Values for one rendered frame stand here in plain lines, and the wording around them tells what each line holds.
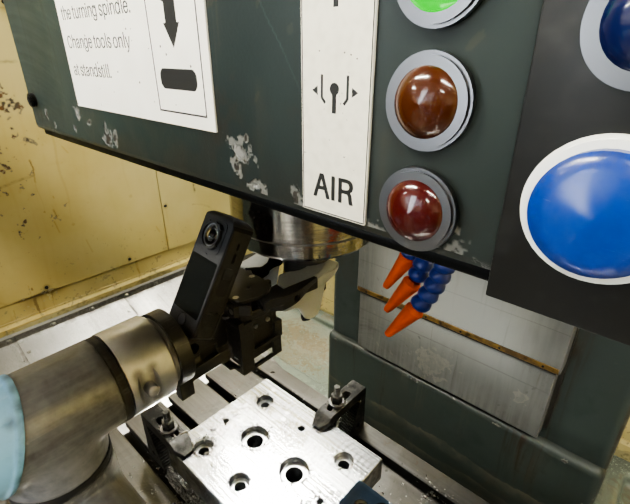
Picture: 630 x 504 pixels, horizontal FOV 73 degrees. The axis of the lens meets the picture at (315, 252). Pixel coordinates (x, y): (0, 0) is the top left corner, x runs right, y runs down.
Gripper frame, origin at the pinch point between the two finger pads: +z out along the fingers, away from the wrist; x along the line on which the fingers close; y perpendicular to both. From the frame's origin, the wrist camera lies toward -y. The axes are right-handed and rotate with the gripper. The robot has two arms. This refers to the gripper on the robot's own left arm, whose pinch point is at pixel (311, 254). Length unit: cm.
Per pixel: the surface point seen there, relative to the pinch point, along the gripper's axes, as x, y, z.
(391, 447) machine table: 2, 50, 20
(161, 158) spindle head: 8.7, -16.7, -21.3
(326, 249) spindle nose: 6.7, -4.6, -5.0
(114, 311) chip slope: -97, 55, 9
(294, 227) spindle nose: 4.8, -7.1, -7.4
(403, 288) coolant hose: 15.5, -3.8, -5.3
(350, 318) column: -28, 46, 45
